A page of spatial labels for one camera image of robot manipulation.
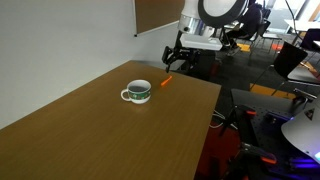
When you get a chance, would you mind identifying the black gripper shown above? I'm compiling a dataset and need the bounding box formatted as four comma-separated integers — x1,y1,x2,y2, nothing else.
161,31,202,74

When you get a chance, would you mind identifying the orange highlighter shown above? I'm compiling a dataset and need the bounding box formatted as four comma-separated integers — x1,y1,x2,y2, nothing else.
160,75,174,88

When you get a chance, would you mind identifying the white cup with green band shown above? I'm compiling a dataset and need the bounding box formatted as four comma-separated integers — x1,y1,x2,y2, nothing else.
120,79,152,105

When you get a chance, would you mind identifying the black office chair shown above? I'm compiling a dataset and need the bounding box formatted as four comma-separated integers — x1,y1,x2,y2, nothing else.
250,41,309,97
179,49,218,81

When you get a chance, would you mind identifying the brown cork notice board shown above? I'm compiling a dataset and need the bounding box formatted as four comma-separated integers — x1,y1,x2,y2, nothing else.
133,0,186,37

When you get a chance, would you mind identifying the seated person in dark clothes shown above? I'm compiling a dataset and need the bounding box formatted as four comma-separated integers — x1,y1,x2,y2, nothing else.
222,2,265,57

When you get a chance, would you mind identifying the grey-legged office chair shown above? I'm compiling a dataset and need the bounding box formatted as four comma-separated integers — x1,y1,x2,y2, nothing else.
233,20,283,58

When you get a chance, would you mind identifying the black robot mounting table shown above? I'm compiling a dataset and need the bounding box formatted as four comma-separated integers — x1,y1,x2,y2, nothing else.
219,87,320,180

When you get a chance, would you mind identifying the grey office table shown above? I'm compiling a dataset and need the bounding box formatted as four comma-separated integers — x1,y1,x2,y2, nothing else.
287,65,320,86

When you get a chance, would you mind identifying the white office table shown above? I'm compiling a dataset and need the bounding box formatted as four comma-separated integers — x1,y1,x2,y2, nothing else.
284,18,320,35

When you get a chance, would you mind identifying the dark office chair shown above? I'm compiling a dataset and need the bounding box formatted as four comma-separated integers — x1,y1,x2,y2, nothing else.
299,28,320,53

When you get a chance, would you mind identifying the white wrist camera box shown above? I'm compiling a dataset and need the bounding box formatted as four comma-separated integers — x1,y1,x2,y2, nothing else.
179,33,223,52

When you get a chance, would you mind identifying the orange-handled black clamp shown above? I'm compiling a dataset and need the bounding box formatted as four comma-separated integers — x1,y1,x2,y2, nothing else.
233,142,278,180
220,104,258,138

